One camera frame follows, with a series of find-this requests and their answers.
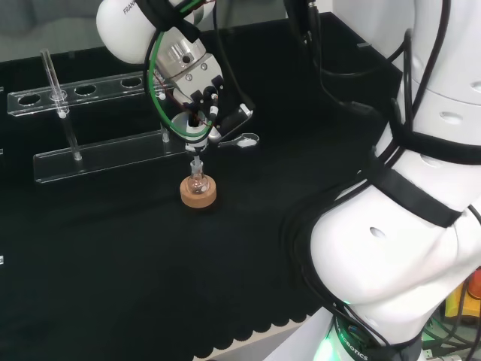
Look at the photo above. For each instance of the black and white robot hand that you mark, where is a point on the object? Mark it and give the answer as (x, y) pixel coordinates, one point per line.
(195, 75)

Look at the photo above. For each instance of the clear plastic funnel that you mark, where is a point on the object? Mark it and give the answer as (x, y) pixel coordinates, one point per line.
(193, 139)

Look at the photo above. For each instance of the small glass round-bottom flask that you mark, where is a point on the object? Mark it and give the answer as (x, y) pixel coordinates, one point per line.
(197, 182)

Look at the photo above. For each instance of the clear acrylic funnel stand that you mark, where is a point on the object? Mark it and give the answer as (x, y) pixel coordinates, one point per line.
(97, 154)

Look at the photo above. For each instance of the grey tape piece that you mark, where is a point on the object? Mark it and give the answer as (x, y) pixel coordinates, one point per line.
(364, 45)

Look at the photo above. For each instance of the black cloth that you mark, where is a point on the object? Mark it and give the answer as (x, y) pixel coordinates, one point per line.
(112, 263)

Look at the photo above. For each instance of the yellow stop button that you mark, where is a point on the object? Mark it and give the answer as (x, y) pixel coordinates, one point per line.
(466, 297)

